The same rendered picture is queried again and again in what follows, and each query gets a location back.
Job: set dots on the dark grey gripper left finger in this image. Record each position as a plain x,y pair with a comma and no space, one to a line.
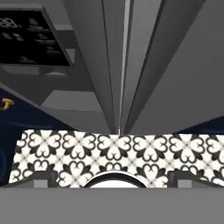
46,179

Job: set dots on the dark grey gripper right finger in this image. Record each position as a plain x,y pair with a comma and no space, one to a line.
179,179

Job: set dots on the grey fridge door with dispenser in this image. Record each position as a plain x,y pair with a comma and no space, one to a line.
29,84

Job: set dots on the plain grey fridge door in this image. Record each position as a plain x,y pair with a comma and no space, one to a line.
198,73

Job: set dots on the white round thing, black rim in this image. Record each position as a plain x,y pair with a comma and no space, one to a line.
116,182

